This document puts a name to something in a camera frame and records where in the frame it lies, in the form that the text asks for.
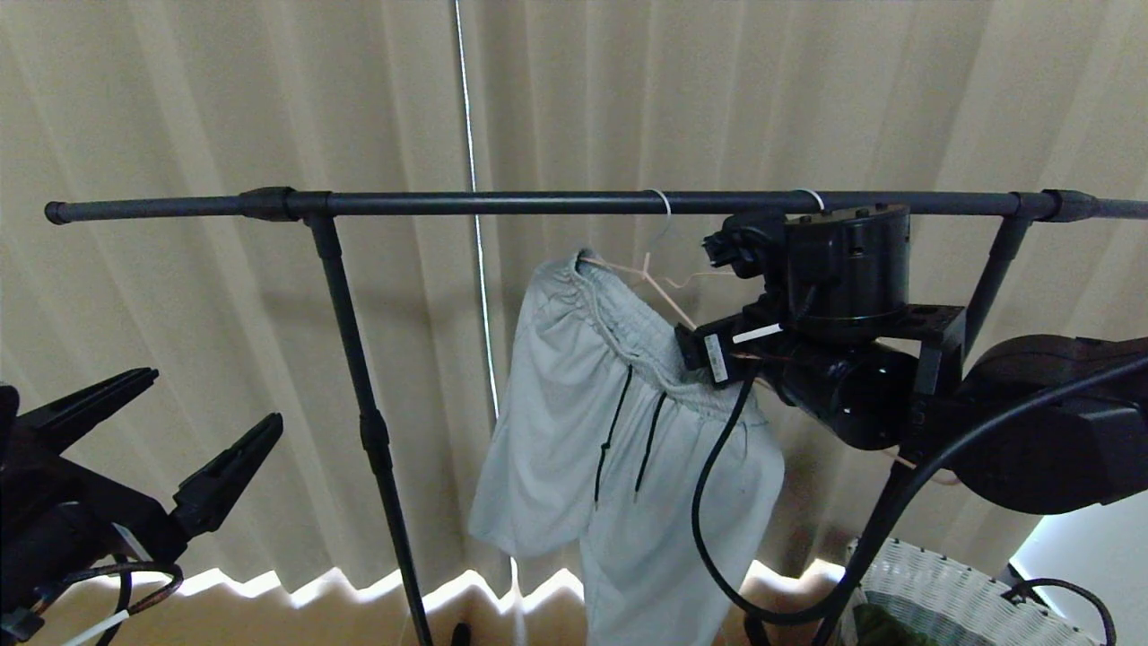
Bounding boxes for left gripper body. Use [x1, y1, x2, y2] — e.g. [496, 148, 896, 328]
[0, 443, 186, 622]

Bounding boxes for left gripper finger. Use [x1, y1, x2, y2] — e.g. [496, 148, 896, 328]
[18, 368, 161, 451]
[170, 413, 285, 540]

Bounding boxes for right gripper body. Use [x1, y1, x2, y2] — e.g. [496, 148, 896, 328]
[674, 310, 921, 451]

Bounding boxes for green garment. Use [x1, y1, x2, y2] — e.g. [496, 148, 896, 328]
[852, 603, 935, 646]

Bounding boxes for pale grey shorts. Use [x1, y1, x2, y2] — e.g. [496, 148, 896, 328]
[467, 249, 787, 646]

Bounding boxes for white laundry basket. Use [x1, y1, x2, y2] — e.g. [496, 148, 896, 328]
[841, 537, 1118, 646]

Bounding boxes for black clothes rack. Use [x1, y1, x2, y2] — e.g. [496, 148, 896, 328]
[45, 186, 1148, 646]

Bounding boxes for black cable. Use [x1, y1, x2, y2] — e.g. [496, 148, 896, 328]
[94, 563, 137, 646]
[690, 357, 1148, 646]

